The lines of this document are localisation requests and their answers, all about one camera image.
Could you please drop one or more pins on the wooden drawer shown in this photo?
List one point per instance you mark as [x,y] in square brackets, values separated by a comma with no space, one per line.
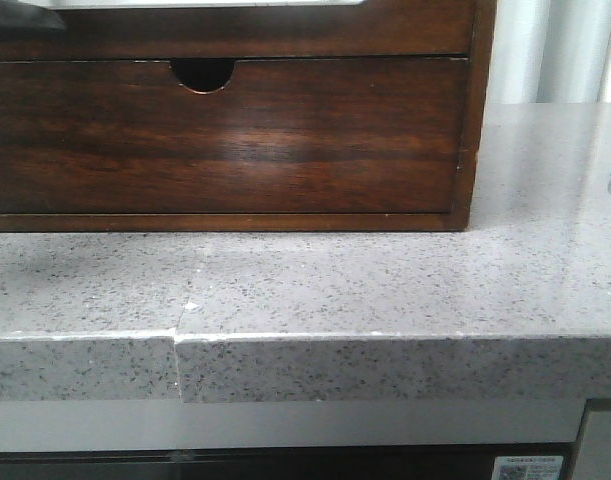
[367,28]
[360,135]

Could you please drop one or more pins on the dark wooden drawer cabinet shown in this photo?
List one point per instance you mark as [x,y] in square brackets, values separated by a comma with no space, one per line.
[206,75]

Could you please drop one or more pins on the white curtain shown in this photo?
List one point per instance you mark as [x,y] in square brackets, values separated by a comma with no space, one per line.
[551,52]

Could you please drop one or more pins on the white QR code label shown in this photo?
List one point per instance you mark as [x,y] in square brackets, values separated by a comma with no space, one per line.
[527,468]

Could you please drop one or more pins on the grey under-counter cabinet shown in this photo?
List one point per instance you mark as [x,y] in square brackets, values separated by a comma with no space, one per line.
[593,458]

